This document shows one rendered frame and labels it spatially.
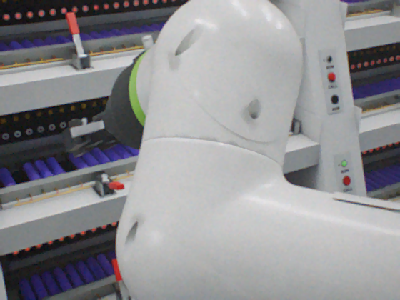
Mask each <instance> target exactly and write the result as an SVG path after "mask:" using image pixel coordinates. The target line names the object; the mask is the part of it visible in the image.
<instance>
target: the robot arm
mask: <svg viewBox="0 0 400 300"><path fill-rule="evenodd" d="M142 43H143V45H144V50H143V51H142V52H141V53H140V54H139V55H138V56H136V57H135V58H134V59H132V60H133V63H131V64H130V65H129V66H128V67H126V68H125V69H124V70H123V71H122V72H121V73H120V74H119V76H118V77H117V79H116V81H115V82H114V85H113V88H112V90H111V94H110V96H109V99H108V101H107V104H106V109H105V111H103V112H101V113H100V114H98V115H97V116H96V117H95V118H94V121H93V122H91V123H89V124H87V123H86V119H82V120H80V119H72V120H71V121H70V122H69V126H68V127H67V128H66V129H65V130H64V131H63V132H62V133H61V134H62V137H63V140H64V146H65V149H66V152H67V153H73V155H74V157H78V156H81V155H82V154H85V153H87V152H89V151H91V150H93V149H94V148H93V146H94V145H97V144H99V148H100V151H104V150H107V149H110V148H111V147H113V146H116V145H118V144H120V143H123V144H124V146H128V147H130V148H133V149H138V150H140V152H139V157H138V160H137V163H136V168H135V171H134V176H133V179H132V182H131V186H130V189H129V193H128V196H127V199H126V203H125V206H124V210H123V212H122V215H121V219H120V222H119V226H118V230H117V235H116V255H117V261H118V265H119V270H120V272H121V276H122V278H123V280H124V283H125V284H126V287H127V288H128V290H129V291H130V293H131V295H132V296H133V298H134V299H135V300H400V203H399V202H394V201H386V200H381V199H373V198H368V197H364V196H357V195H353V194H345V193H341V192H337V191H336V192H335V193H334V194H330V193H326V192H322V191H316V190H313V189H309V188H305V187H301V186H295V185H293V184H290V183H289V182H288V181H287V180H286V179H285V178H284V175H283V173H282V169H283V164H284V156H285V151H286V144H287V140H288V136H289V130H290V126H291V122H292V119H293V115H294V109H295V106H296V100H297V97H298V94H299V89H300V85H301V80H302V76H303V69H304V59H303V54H302V49H301V44H300V41H299V38H298V36H297V34H296V32H295V30H294V28H293V26H292V25H291V23H290V21H289V20H288V18H287V17H286V16H285V15H284V13H283V12H282V11H281V10H280V9H278V8H277V7H276V6H274V5H273V4H272V3H271V2H269V1H267V0H191V1H190V2H188V3H186V4H184V5H183V6H182V7H181V8H180V9H179V10H178V11H176V12H175V13H174V14H173V16H172V17H171V18H170V19H169V20H168V21H167V23H166V24H165V26H164V27H163V29H162V30H161V33H160V34H159V37H158V39H157V41H156V43H155V44H154V42H153V39H152V36H145V37H143V38H142Z"/></svg>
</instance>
